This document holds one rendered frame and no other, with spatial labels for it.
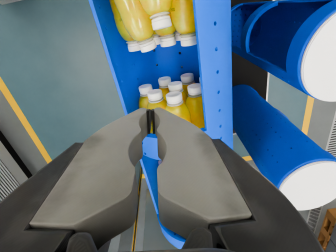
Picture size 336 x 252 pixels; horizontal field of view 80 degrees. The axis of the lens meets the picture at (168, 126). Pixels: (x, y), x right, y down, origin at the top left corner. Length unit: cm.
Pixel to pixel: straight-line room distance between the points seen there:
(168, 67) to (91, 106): 126
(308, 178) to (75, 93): 163
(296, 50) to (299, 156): 43
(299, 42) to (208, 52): 38
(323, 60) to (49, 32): 160
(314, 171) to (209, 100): 64
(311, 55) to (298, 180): 49
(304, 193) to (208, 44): 81
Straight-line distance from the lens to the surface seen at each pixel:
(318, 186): 105
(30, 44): 185
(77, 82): 179
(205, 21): 38
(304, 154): 97
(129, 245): 105
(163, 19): 43
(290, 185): 97
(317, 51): 71
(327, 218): 354
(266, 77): 171
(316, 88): 75
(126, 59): 59
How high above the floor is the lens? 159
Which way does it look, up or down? 60 degrees down
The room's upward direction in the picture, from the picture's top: 175 degrees clockwise
